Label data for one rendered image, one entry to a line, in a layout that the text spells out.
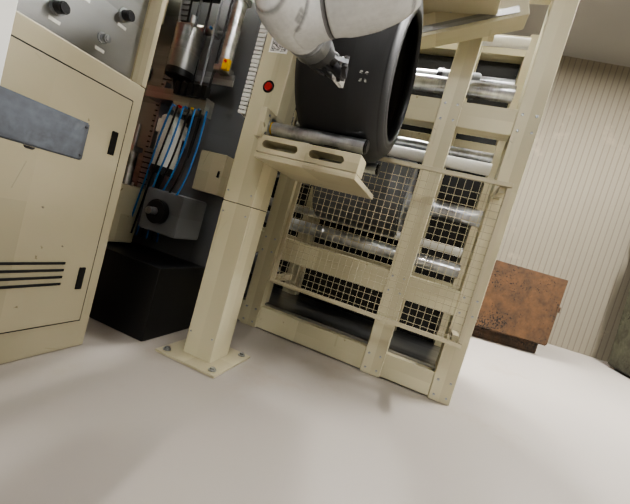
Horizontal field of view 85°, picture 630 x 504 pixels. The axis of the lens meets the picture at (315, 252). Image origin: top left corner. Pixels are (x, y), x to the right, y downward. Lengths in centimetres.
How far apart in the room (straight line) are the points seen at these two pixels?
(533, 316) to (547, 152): 241
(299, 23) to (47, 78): 70
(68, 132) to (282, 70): 106
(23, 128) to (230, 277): 101
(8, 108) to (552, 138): 557
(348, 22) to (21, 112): 52
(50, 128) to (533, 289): 392
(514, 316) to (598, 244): 210
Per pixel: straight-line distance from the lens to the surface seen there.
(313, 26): 74
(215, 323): 138
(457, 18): 184
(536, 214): 544
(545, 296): 411
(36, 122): 41
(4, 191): 116
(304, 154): 115
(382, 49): 112
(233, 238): 132
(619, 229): 587
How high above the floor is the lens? 61
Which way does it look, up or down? 4 degrees down
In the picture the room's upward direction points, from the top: 16 degrees clockwise
